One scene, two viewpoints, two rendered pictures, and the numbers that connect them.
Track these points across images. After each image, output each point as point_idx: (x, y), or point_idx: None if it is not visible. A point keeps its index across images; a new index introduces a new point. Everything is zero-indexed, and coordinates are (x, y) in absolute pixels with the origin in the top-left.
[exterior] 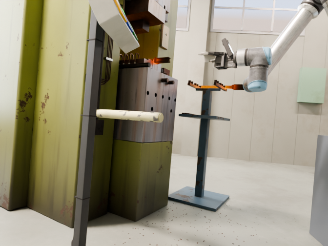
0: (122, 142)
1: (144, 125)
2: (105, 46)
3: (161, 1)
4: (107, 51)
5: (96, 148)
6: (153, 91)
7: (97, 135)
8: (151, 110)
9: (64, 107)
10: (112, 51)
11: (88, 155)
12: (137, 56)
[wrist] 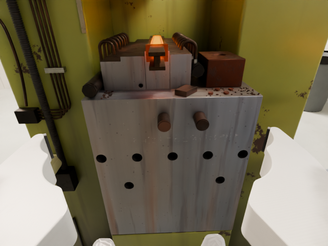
0: None
1: (109, 213)
2: (40, 44)
3: None
4: (44, 54)
5: (84, 196)
6: (127, 151)
7: (80, 184)
8: (125, 188)
9: None
10: (56, 52)
11: None
12: (222, 0)
